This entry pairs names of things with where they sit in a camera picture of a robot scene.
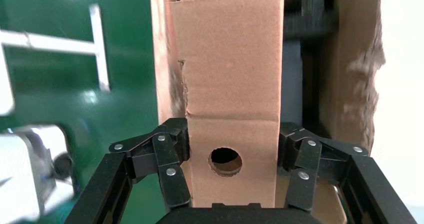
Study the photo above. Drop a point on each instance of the large torn cardboard box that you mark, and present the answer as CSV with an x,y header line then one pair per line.
x,y
348,40

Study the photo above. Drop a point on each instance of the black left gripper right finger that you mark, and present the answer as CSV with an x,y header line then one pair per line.
x,y
367,182

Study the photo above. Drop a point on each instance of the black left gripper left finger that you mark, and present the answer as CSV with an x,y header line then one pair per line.
x,y
112,182

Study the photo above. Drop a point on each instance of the black foam block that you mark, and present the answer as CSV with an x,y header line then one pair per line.
x,y
309,17

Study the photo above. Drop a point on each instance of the small cardboard box with hole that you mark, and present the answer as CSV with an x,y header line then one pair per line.
x,y
232,66

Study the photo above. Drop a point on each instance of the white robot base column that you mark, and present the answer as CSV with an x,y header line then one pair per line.
x,y
20,172

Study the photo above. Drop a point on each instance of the white metal floor frame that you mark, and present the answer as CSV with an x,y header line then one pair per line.
x,y
96,50

